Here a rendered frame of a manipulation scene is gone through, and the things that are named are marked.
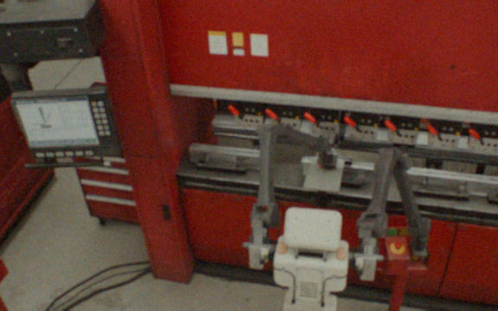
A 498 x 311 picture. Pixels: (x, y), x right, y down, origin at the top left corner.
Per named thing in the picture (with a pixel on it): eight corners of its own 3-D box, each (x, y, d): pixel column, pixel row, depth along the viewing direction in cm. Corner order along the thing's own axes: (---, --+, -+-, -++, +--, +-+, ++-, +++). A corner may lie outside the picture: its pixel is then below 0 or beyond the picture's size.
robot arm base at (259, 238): (242, 245, 206) (272, 249, 204) (245, 225, 208) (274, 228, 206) (245, 248, 214) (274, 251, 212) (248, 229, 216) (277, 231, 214)
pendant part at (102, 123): (32, 160, 254) (9, 97, 233) (40, 146, 264) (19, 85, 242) (120, 156, 253) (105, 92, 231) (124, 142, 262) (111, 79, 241)
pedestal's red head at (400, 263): (386, 275, 260) (390, 250, 249) (381, 251, 273) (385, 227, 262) (425, 275, 259) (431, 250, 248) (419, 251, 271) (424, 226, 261)
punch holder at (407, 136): (386, 142, 265) (390, 114, 255) (387, 132, 271) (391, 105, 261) (417, 145, 261) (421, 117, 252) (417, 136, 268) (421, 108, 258)
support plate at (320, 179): (303, 188, 266) (303, 187, 265) (311, 158, 286) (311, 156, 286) (338, 193, 262) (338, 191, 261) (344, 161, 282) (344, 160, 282)
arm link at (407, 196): (381, 160, 230) (404, 158, 223) (385, 153, 234) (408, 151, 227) (405, 238, 245) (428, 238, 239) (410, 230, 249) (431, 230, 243)
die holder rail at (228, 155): (190, 161, 308) (188, 149, 302) (194, 155, 312) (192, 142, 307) (273, 171, 297) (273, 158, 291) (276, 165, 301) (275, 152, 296)
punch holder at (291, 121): (271, 130, 278) (271, 104, 268) (275, 121, 285) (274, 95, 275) (299, 133, 275) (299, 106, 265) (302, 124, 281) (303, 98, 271)
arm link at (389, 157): (376, 141, 228) (398, 138, 221) (388, 159, 236) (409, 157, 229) (354, 231, 206) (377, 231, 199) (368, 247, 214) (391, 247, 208)
